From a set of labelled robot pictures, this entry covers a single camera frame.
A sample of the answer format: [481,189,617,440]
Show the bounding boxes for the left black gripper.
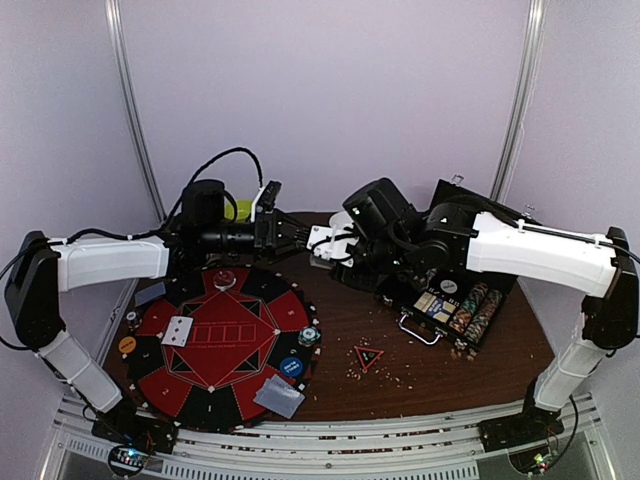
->
[200,207,308,264]

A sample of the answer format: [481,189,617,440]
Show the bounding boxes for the single blue playing card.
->
[134,282,166,307]

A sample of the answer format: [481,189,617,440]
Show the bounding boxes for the three of diamonds card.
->
[161,316,194,347]

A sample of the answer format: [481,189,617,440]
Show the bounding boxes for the teal poker chip stack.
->
[298,326,321,347]

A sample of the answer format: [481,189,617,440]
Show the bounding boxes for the orange big blind button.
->
[118,336,137,355]

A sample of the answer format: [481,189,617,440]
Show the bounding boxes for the dealt blue card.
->
[260,374,299,399]
[254,390,305,419]

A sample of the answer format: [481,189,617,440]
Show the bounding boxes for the blue playing card deck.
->
[309,255,334,270]

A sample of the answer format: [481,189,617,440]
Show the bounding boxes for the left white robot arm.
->
[4,180,310,444]

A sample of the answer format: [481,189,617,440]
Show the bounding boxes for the right arm base board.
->
[478,415,564,477]

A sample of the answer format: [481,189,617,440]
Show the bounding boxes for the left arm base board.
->
[91,417,178,478]

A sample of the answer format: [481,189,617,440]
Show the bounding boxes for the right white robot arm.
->
[342,177,639,442]

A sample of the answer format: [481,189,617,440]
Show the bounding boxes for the green bowl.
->
[224,200,252,223]

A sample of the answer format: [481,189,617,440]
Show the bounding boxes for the clear dealer button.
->
[212,270,237,291]

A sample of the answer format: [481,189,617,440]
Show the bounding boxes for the white round button in case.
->
[440,279,458,294]

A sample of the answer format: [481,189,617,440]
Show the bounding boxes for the boxed card deck in case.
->
[414,292,457,323]

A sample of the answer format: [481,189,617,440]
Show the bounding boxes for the black poker chip case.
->
[354,178,519,359]

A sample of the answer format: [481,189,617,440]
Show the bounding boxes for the red black triangle token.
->
[354,346,384,372]

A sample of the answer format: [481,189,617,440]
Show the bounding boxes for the poker chip row two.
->
[464,289,503,343]

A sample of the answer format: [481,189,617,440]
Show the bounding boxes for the round red black poker mat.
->
[120,267,321,432]

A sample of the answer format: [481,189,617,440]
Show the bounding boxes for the blue small blind button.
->
[279,356,304,378]

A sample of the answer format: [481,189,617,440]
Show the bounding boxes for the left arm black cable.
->
[0,147,265,281]

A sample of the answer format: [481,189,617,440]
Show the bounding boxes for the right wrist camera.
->
[306,225,359,267]

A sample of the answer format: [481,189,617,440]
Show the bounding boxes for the chrome case handle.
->
[397,312,443,347]

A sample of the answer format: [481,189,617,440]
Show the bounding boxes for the aluminium front rail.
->
[49,394,601,480]

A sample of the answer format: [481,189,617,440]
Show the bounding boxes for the left aluminium post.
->
[104,0,166,222]

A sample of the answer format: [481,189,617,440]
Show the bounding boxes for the aluminium post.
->
[104,0,166,222]
[490,0,547,203]

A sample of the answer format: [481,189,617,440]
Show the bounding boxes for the right aluminium post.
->
[490,0,547,203]

